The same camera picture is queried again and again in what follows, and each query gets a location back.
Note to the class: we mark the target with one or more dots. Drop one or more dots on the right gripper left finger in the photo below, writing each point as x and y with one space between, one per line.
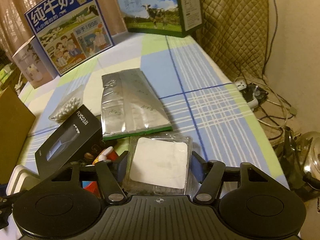
110 178

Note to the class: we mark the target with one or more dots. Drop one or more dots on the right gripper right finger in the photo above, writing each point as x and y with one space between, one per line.
209 174

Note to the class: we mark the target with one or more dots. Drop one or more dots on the clear packet with white pad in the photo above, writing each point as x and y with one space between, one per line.
158 164

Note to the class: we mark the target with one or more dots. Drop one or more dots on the black shaver box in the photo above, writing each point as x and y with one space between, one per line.
69 142

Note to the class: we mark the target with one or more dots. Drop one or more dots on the red white plush toy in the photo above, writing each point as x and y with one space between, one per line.
107 154

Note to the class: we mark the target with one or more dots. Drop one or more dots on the silver foil pouch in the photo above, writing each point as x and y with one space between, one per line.
129 106

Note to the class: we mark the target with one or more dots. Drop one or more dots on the checked bed sheet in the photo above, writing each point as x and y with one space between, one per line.
200 101

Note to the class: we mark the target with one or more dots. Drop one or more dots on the bag of cotton swabs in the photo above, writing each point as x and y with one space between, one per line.
68 105

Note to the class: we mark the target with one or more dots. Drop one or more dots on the white power strip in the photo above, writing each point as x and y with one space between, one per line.
247 94

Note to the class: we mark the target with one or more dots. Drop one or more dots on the metal kettle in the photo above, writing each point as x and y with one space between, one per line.
300 163

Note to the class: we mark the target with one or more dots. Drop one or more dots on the brown cardboard box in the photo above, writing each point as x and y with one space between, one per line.
16 122

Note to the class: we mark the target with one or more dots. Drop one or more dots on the white appliance box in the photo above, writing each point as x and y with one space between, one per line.
34 64

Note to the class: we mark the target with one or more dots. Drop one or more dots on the blue milk carton box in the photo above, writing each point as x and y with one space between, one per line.
70 32

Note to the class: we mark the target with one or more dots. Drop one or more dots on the quilted beige chair cover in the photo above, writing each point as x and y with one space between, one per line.
234 35

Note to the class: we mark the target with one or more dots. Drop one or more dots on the light blue cow milk box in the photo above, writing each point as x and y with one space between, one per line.
177 18

